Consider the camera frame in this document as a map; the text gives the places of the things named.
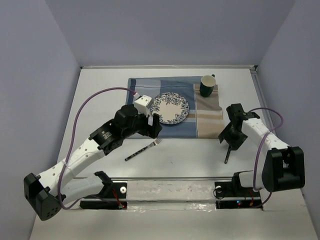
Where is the blue floral ceramic plate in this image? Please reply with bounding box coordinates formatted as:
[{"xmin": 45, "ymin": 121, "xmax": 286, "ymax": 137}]
[{"xmin": 150, "ymin": 92, "xmax": 190, "ymax": 125}]

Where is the knife with dark handle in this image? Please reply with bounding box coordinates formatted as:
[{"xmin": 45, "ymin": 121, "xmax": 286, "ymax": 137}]
[{"xmin": 224, "ymin": 145, "xmax": 232, "ymax": 164}]

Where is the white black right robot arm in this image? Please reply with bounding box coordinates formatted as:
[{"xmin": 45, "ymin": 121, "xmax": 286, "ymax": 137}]
[{"xmin": 218, "ymin": 103, "xmax": 306, "ymax": 196}]

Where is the dark green mug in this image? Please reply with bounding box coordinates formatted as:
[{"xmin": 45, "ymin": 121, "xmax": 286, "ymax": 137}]
[{"xmin": 199, "ymin": 74, "xmax": 216, "ymax": 98}]

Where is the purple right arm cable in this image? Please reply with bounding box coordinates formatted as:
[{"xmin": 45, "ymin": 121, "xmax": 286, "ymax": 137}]
[{"xmin": 246, "ymin": 107, "xmax": 285, "ymax": 208}]

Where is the fork with dark handle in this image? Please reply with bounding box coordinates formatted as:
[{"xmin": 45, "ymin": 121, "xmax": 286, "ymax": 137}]
[{"xmin": 124, "ymin": 138, "xmax": 162, "ymax": 162}]

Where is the blue beige patterned cloth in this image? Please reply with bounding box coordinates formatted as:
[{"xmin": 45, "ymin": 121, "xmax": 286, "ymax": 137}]
[{"xmin": 127, "ymin": 75, "xmax": 225, "ymax": 139}]

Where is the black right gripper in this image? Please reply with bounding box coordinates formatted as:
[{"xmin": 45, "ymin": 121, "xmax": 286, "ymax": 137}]
[{"xmin": 218, "ymin": 122, "xmax": 249, "ymax": 151}]

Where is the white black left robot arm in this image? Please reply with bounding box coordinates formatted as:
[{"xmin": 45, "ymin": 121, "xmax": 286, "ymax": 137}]
[{"xmin": 23, "ymin": 104, "xmax": 162, "ymax": 221}]

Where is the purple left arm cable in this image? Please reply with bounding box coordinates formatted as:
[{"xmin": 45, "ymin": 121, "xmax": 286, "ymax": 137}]
[{"xmin": 56, "ymin": 86, "xmax": 141, "ymax": 210}]

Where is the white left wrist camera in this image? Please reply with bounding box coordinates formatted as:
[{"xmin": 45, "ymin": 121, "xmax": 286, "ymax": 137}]
[{"xmin": 133, "ymin": 95, "xmax": 153, "ymax": 117}]

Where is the front aluminium mounting rail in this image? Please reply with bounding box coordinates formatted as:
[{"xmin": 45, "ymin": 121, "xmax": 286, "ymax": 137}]
[{"xmin": 79, "ymin": 177, "xmax": 262, "ymax": 211}]

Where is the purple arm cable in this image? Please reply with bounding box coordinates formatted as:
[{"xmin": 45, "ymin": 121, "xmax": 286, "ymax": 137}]
[
  {"xmin": 246, "ymin": 107, "xmax": 285, "ymax": 208},
  {"xmin": 56, "ymin": 86, "xmax": 141, "ymax": 210}
]

